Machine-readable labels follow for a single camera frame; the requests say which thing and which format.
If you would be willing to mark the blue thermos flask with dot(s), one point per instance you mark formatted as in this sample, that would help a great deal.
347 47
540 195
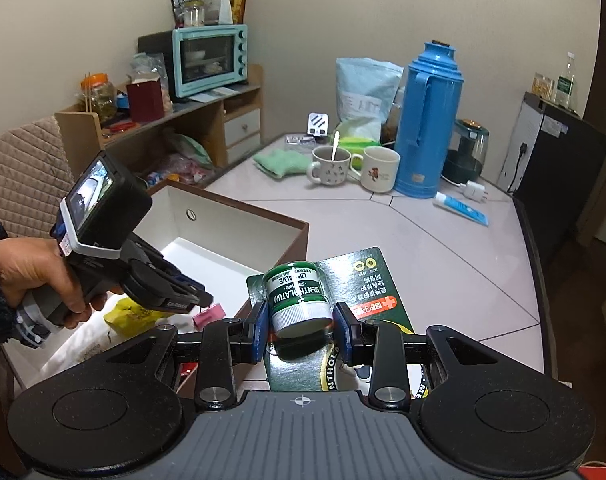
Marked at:
433 125

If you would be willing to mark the white spoon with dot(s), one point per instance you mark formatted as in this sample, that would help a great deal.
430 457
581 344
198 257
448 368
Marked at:
335 142

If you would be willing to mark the pink plastic bag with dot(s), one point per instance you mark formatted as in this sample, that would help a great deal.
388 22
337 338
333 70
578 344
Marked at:
183 170

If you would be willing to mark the green cloth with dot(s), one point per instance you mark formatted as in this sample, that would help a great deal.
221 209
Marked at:
282 162

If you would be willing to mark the teal toaster oven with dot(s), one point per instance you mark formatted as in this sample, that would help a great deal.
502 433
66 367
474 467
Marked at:
208 60

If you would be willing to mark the green tissue pack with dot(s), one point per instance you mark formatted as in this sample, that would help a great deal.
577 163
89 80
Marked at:
358 132

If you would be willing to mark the yellow crumpled packet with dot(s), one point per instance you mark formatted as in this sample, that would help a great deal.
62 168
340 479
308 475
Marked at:
133 317

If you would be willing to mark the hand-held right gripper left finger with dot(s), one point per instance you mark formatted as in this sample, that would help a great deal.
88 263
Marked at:
259 335

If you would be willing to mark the brown drawer with white inside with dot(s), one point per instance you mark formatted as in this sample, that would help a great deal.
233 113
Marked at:
208 230

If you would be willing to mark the clear plastic bottle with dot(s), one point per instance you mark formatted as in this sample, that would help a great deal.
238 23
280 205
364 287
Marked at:
566 85

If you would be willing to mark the white mug with leaf print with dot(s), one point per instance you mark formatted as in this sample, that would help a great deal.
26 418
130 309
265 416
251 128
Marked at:
328 172

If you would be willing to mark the black mini fridge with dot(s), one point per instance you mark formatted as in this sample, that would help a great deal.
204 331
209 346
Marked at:
558 175

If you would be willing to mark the glass jar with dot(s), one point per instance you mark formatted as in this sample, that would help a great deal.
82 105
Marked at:
194 15

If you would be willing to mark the plastic jar with orange lid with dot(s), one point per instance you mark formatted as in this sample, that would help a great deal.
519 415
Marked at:
100 95

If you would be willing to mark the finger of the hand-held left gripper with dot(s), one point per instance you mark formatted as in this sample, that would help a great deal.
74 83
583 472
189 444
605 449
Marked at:
178 272
183 302

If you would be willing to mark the small clear box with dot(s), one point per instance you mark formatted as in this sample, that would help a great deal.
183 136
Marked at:
543 86

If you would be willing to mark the wooden shelf cabinet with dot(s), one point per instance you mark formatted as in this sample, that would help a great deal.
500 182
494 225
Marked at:
203 117

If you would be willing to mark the beige quilted chair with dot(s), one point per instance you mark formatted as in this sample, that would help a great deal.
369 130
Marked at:
18 180

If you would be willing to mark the small clear packet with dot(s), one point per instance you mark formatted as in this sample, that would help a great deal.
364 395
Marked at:
297 139

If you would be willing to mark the blue and white tube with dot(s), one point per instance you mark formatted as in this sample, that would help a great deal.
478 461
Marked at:
460 208

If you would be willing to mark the person's left hand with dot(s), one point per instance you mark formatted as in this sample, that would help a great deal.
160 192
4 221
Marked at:
25 270

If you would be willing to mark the white snack bag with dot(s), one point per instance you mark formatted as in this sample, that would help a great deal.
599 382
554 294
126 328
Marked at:
218 2

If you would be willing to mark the green lip balm blister pack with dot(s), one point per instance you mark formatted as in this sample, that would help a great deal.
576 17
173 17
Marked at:
295 295

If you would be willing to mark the green plastic bag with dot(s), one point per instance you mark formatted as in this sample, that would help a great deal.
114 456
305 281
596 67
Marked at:
190 147

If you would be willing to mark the white mug with bear print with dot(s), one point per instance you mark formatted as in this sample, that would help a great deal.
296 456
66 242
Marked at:
379 172

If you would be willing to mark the white charger plug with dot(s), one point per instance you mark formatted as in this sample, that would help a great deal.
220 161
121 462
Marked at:
473 191

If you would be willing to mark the small pink packet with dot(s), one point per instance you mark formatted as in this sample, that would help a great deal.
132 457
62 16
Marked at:
209 315

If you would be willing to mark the yellow snack bag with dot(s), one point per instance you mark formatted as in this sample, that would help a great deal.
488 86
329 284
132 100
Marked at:
239 2

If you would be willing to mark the pale blue standing pouch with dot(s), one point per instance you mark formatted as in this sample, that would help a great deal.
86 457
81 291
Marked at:
365 90

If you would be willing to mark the dark red box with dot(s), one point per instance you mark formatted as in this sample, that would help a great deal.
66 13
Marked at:
144 100

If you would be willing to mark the clear plastic bag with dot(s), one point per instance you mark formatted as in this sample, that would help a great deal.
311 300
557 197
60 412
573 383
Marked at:
150 67

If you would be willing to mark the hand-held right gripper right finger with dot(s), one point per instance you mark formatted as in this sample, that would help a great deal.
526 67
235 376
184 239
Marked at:
341 332

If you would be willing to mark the small red packet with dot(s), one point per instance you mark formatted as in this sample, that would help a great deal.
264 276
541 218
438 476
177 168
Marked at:
187 374

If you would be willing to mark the white paper sheets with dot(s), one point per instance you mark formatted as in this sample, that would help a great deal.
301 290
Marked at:
210 94

